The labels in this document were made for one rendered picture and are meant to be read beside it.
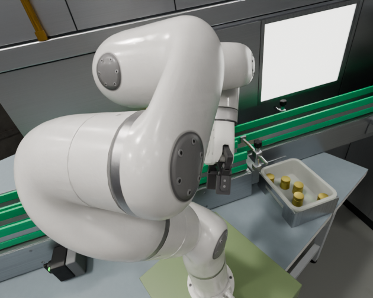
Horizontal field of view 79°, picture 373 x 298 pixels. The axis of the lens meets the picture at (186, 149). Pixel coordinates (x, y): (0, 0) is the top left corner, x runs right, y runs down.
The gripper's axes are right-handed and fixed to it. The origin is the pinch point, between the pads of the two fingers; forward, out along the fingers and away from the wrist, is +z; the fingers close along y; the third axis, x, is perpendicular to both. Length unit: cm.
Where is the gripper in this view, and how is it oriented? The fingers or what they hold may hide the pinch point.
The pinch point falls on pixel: (217, 187)
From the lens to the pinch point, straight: 54.4
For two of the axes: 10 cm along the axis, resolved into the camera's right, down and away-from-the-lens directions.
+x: 9.9, 0.8, 1.2
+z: -0.7, 10.0, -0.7
